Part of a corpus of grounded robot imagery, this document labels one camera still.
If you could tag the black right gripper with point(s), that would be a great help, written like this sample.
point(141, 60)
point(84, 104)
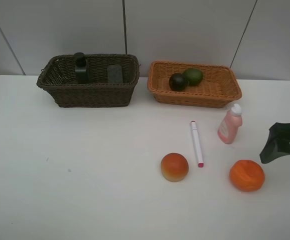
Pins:
point(278, 144)

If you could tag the orange mandarin fruit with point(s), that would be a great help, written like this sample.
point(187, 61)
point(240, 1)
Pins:
point(247, 176)

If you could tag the white pink marker pen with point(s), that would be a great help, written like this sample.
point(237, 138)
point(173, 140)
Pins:
point(197, 144)

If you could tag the orange round bread bun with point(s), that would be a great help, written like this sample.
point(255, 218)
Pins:
point(174, 167)

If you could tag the green lime fruit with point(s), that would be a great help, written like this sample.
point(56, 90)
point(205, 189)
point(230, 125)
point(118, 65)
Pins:
point(194, 76)

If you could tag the dark mangosteen fruit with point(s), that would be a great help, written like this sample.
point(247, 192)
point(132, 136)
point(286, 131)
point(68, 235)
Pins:
point(177, 82)

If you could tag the black whiteboard eraser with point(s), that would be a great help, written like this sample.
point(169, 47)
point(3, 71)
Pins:
point(114, 74)

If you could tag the dark green pump bottle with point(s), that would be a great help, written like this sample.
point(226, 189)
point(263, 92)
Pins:
point(81, 68)

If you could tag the pink lotion bottle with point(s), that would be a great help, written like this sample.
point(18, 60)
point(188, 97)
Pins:
point(230, 124)

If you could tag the orange wicker basket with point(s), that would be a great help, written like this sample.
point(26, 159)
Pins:
point(218, 87)

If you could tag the dark brown wicker basket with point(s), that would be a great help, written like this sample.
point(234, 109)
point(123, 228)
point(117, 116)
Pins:
point(59, 80)

